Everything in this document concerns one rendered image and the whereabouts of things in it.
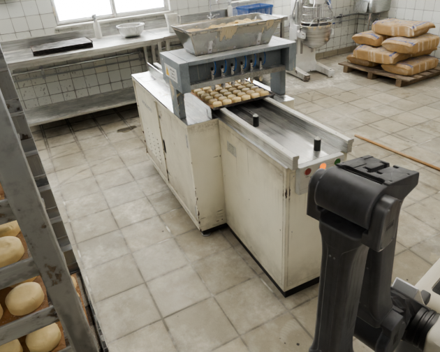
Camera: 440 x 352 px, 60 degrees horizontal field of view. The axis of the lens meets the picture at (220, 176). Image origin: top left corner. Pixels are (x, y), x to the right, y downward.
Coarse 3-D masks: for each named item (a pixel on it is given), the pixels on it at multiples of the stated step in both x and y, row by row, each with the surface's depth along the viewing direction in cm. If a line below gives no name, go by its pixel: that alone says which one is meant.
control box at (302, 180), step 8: (320, 160) 166; (328, 160) 166; (304, 168) 162; (312, 168) 164; (296, 176) 165; (304, 176) 164; (296, 184) 167; (304, 184) 166; (296, 192) 169; (304, 192) 168
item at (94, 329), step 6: (78, 270) 100; (78, 276) 99; (78, 282) 97; (84, 282) 95; (84, 288) 95; (84, 294) 93; (84, 300) 92; (90, 306) 88; (90, 312) 88; (90, 318) 87; (90, 324) 86; (96, 324) 85; (96, 330) 84; (96, 336) 83; (96, 342) 81; (102, 348) 80
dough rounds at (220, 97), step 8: (200, 88) 242; (208, 88) 238; (216, 88) 239; (232, 88) 235; (240, 88) 234; (248, 88) 232; (256, 88) 232; (200, 96) 231; (208, 96) 224; (216, 96) 224; (224, 96) 222; (232, 96) 221; (240, 96) 224; (248, 96) 219; (256, 96) 221; (208, 104) 219; (216, 104) 212; (224, 104) 215
